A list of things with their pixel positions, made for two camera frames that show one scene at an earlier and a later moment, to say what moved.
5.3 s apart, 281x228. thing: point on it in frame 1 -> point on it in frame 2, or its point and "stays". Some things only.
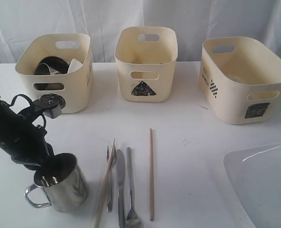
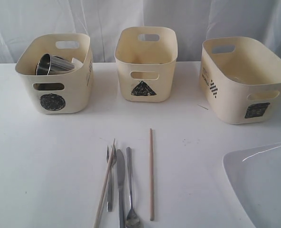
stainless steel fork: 109,205 stays
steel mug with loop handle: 67,195 -> 51,64
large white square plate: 262,177 stays
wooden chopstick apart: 151,175 stays
